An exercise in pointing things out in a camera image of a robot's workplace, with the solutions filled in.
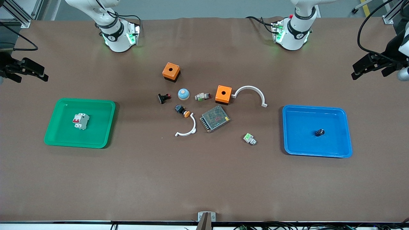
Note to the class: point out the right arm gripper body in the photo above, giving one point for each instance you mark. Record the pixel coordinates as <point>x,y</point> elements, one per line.
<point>6,65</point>

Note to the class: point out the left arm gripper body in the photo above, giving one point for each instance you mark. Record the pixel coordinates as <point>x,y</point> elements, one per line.
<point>388,58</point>

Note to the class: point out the white red circuit breaker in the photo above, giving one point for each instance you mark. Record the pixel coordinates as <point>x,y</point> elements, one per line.
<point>81,121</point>

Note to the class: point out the black cylindrical capacitor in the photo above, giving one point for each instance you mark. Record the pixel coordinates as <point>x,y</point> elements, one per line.
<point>320,132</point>

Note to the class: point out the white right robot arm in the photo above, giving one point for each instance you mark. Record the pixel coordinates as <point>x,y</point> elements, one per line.
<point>116,38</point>

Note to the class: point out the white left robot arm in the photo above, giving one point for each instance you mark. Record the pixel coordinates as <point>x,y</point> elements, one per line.
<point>295,35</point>

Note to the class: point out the green plastic tray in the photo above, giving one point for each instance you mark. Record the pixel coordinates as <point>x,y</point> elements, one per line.
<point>64,134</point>

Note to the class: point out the blue plastic tray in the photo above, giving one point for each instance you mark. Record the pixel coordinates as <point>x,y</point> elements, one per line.
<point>303,140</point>

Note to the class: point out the green white contact block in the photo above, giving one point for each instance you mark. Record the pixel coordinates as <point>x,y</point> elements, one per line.
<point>249,138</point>

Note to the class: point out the orange black button box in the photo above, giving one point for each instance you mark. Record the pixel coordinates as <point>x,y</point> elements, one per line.
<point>223,93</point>
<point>171,71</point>

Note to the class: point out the blue dome button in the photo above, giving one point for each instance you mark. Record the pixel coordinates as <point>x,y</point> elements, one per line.
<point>183,94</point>

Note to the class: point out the black orange push button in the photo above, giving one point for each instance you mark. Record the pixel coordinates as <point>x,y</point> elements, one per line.
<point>181,110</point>

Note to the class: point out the metal mesh power supply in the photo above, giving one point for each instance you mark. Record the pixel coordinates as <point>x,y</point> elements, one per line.
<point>215,118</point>

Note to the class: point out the brown table mat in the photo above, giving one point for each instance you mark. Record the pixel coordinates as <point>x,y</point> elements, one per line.
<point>204,179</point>

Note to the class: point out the aluminium frame profile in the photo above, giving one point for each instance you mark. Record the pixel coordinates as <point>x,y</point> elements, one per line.
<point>19,12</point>
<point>393,12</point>

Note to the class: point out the large white curved bracket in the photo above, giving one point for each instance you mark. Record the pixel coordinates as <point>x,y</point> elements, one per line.
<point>252,88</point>

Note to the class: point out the black red switch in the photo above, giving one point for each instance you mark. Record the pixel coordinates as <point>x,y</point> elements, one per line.
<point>164,98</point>

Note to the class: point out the small white curved bracket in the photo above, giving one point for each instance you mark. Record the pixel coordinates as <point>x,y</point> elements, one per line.
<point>193,127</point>

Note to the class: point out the grey metal table bracket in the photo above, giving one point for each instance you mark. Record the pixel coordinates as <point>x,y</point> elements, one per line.
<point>206,217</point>

